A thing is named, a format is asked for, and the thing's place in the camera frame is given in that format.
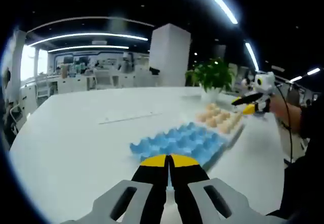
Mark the white plant pot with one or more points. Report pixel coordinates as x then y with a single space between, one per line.
211 95

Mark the white square pillar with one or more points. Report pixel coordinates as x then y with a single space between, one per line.
169 57

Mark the long ceiling light strip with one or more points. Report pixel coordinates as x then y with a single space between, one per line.
88 35
251 56
220 5
88 47

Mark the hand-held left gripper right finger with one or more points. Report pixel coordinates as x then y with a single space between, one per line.
187 181

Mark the cluster of tan eggs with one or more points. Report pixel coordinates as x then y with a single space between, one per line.
215 119

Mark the green potted plant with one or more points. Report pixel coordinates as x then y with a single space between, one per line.
212 74

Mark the white low cabinet row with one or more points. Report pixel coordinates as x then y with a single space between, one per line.
76 83

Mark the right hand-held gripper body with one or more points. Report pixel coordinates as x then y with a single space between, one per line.
264 82

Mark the short ceiling light strip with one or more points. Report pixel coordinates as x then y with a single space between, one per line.
314 71
295 79

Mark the person's black clothing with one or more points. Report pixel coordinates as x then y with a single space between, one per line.
308 183

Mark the blue egg tray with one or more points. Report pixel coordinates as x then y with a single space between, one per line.
177 140

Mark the small black device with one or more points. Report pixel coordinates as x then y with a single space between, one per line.
155 71

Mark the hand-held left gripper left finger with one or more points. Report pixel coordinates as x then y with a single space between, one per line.
149 181

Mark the white table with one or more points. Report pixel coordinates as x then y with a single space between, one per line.
76 145

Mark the white ceiling air conditioner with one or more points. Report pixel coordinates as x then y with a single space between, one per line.
98 42

